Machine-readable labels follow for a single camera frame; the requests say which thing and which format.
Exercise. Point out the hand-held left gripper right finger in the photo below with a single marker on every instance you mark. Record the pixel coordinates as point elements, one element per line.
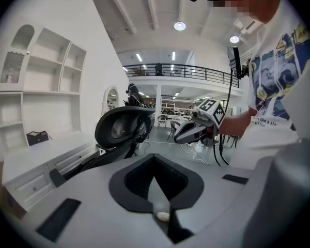
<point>211,198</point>

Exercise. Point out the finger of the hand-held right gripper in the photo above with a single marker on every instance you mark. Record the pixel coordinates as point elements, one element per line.
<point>193,126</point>
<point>188,138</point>

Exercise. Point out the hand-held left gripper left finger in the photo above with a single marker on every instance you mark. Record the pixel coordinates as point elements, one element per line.
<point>98,203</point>

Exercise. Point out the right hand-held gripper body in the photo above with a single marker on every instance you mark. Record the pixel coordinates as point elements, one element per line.
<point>211,112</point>

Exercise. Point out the black mesh office chair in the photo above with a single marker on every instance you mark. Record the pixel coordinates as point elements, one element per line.
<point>124,125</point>

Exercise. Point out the person's right forearm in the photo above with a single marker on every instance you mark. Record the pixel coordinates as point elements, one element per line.
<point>235,124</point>

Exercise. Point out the person's right hand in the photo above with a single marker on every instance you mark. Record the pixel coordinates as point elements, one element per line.
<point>212,134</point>

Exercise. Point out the brown metal chair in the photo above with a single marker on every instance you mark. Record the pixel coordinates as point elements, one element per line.
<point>174,126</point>
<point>162,120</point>

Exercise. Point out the white storage shelving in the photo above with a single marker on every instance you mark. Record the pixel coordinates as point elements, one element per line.
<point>175,110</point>

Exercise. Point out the black balcony railing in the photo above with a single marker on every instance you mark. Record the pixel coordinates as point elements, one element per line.
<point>170,64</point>

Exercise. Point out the person in printed shirt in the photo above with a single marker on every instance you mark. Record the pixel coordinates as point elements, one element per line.
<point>273,86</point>

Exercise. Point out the round ceiling lamp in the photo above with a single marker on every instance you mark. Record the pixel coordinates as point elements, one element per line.
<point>234,39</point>
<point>179,25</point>

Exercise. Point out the white desk with shelves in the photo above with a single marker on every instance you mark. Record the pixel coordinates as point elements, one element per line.
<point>41,151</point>

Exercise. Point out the black box with framed lid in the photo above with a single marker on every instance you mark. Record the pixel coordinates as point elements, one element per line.
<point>37,138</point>

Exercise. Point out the person's head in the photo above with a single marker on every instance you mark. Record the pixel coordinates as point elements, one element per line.
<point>261,6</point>

